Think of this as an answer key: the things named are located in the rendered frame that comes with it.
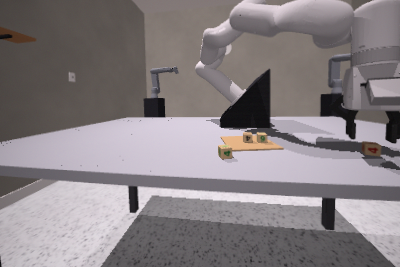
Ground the tan letter block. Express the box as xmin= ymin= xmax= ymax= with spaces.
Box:
xmin=257 ymin=133 xmax=267 ymax=143
xmin=362 ymin=141 xmax=381 ymax=157
xmin=243 ymin=132 xmax=252 ymax=143
xmin=218 ymin=144 xmax=232 ymax=159

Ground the tan flat mat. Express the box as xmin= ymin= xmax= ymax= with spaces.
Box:
xmin=221 ymin=135 xmax=284 ymax=151

